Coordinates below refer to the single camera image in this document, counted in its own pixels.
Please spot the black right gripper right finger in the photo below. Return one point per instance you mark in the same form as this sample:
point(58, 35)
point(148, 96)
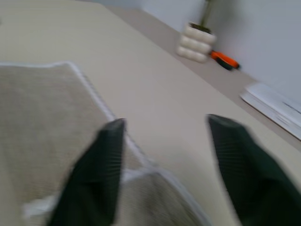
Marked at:
point(249, 169)

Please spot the white ribbed plant pot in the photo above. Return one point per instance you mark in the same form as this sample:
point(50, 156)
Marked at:
point(196, 42)

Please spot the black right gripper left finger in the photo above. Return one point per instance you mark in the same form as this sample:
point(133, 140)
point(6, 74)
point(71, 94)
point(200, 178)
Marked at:
point(94, 174)

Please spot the beige towel with white trim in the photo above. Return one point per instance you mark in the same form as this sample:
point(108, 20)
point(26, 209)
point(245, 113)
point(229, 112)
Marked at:
point(54, 131)

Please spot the orange and black tool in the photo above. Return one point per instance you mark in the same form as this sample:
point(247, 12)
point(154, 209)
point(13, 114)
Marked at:
point(225, 60)

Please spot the white paper stack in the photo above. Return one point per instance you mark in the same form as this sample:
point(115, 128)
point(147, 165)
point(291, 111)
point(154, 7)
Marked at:
point(272, 106)

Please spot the green plant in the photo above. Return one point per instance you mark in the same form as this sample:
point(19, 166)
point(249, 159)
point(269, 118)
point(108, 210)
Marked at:
point(207, 14)

